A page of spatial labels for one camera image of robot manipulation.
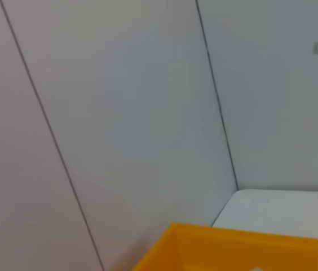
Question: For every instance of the yellow plastic bin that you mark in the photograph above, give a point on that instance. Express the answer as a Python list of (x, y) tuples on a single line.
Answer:
[(232, 248)]

